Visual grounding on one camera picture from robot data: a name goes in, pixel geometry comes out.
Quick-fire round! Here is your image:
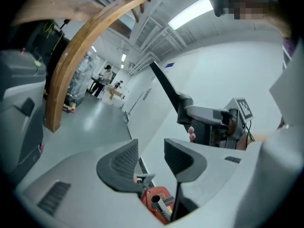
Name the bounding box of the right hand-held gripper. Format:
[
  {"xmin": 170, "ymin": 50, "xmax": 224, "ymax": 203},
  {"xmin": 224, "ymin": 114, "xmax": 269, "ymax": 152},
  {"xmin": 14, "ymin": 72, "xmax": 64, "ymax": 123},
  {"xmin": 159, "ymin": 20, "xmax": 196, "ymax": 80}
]
[{"xmin": 186, "ymin": 98, "xmax": 254, "ymax": 149}]

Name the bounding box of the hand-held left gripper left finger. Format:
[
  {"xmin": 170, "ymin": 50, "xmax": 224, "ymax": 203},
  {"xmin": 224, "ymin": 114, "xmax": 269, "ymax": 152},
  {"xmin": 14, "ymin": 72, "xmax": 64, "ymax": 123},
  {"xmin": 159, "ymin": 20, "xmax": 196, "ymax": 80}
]
[{"xmin": 16, "ymin": 138, "xmax": 167, "ymax": 228}]

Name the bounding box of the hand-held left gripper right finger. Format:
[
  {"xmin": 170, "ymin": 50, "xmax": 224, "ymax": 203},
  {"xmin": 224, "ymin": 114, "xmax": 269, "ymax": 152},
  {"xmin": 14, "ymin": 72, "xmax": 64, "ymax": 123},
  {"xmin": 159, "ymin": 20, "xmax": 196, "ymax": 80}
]
[{"xmin": 163, "ymin": 138, "xmax": 250, "ymax": 228}]

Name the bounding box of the black bar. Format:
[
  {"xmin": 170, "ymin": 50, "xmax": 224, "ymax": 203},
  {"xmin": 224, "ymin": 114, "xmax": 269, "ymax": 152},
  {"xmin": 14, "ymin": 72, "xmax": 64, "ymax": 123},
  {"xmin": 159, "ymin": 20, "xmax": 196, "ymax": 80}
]
[{"xmin": 149, "ymin": 61, "xmax": 194, "ymax": 126}]

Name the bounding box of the person's right forearm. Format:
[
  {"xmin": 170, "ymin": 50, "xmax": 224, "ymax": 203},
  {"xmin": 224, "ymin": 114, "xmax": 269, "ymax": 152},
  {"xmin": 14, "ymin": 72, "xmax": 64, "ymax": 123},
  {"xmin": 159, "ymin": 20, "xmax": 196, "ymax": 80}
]
[{"xmin": 237, "ymin": 132, "xmax": 271, "ymax": 151}]

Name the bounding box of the red object with yellow label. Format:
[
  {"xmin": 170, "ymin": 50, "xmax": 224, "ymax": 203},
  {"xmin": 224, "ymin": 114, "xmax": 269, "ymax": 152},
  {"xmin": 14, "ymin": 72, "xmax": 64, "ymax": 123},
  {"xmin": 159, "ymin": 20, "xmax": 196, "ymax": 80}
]
[{"xmin": 140, "ymin": 186, "xmax": 177, "ymax": 225}]

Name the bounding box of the person's right hand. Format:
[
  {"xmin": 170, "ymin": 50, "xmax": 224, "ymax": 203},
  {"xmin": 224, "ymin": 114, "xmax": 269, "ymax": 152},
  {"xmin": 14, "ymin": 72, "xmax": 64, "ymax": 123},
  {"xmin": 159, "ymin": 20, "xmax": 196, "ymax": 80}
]
[{"xmin": 188, "ymin": 126, "xmax": 197, "ymax": 143}]

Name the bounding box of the small colourful object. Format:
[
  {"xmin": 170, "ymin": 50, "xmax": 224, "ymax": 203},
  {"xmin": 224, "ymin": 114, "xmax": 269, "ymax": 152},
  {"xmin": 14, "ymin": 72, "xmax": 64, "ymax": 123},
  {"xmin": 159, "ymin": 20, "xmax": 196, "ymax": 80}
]
[{"xmin": 62, "ymin": 102, "xmax": 77, "ymax": 113}]

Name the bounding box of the cardboard box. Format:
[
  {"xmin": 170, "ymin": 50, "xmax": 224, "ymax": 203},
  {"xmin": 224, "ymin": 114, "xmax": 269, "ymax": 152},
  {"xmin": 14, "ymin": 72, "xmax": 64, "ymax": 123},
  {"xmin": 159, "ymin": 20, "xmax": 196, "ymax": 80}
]
[{"xmin": 106, "ymin": 84, "xmax": 125, "ymax": 102}]

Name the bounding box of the grey floor scrubber machine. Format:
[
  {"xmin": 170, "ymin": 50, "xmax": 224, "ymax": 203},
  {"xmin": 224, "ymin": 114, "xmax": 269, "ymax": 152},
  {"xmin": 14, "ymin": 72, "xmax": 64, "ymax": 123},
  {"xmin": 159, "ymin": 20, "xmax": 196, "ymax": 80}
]
[{"xmin": 0, "ymin": 49, "xmax": 48, "ymax": 176}]

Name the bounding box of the large ceiling light panel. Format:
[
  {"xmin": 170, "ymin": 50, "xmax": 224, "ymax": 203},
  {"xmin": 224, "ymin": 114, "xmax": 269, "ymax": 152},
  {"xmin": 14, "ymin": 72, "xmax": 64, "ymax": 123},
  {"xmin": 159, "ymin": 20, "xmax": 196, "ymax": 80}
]
[{"xmin": 168, "ymin": 0, "xmax": 214, "ymax": 30}]

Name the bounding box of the plastic-wrapped pallet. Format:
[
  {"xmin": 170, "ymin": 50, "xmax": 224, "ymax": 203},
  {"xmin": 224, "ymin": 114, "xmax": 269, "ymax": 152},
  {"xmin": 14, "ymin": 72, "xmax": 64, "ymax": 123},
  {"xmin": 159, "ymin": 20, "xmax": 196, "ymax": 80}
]
[{"xmin": 67, "ymin": 52, "xmax": 95, "ymax": 105}]

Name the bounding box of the person's head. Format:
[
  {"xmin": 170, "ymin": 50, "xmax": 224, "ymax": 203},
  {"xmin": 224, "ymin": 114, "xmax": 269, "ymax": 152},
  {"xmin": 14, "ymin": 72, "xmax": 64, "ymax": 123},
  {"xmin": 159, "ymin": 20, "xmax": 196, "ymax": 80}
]
[{"xmin": 233, "ymin": 0, "xmax": 293, "ymax": 38}]

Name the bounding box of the wooden staircase railing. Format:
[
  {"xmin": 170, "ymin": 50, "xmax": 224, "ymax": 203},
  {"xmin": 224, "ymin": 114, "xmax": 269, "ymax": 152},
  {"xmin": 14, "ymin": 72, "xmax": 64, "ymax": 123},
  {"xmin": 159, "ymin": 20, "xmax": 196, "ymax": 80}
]
[{"xmin": 11, "ymin": 0, "xmax": 160, "ymax": 133}]

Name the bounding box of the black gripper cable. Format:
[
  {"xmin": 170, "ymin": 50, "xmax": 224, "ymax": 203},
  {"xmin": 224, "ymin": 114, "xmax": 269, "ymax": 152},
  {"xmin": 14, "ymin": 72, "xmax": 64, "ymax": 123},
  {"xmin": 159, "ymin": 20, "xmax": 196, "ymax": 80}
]
[{"xmin": 245, "ymin": 119, "xmax": 257, "ymax": 143}]

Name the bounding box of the long door handle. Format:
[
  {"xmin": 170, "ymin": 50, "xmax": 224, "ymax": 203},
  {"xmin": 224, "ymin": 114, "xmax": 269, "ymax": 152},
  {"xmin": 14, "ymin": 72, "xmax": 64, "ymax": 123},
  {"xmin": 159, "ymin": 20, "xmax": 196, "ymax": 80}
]
[{"xmin": 142, "ymin": 87, "xmax": 152, "ymax": 101}]

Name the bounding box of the head-worn camera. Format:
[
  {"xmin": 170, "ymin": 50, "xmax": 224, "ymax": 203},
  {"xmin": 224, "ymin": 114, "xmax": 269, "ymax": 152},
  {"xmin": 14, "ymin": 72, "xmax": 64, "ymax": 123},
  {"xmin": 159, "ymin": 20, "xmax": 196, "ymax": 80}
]
[{"xmin": 209, "ymin": 0, "xmax": 236, "ymax": 18}]

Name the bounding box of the black machine with yellow cable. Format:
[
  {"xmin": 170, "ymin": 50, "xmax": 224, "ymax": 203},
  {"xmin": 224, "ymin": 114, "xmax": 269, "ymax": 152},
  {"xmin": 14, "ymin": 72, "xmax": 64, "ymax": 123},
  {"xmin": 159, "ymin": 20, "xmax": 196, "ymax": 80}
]
[{"xmin": 13, "ymin": 19, "xmax": 70, "ymax": 64}]

